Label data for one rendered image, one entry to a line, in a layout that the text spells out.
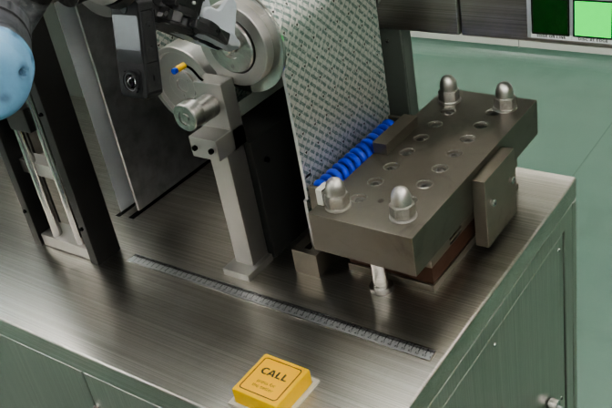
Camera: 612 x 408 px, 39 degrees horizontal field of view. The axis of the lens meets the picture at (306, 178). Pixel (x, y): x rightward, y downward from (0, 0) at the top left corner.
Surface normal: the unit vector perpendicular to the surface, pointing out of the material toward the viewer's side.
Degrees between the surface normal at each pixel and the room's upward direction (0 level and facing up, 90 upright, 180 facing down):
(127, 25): 78
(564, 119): 0
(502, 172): 90
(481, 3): 90
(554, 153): 0
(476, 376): 90
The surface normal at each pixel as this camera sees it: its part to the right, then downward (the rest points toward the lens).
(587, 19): -0.57, 0.49
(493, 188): 0.81, 0.18
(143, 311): -0.16, -0.85
